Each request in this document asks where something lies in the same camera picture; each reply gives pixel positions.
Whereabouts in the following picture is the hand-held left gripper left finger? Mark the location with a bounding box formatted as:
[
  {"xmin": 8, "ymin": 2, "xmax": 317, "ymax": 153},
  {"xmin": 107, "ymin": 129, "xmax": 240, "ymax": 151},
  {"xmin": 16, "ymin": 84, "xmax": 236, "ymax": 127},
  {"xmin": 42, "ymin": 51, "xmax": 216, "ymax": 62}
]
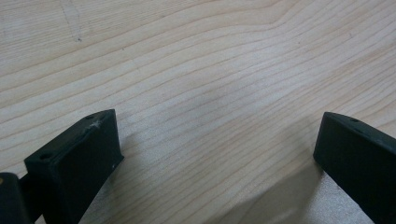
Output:
[{"xmin": 23, "ymin": 108, "xmax": 125, "ymax": 224}]

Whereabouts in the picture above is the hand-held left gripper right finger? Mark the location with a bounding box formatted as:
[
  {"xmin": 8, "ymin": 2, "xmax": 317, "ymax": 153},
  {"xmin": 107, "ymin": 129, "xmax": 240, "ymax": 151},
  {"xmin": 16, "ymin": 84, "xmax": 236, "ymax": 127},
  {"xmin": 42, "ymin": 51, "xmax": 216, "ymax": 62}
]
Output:
[{"xmin": 313, "ymin": 111, "xmax": 396, "ymax": 224}]

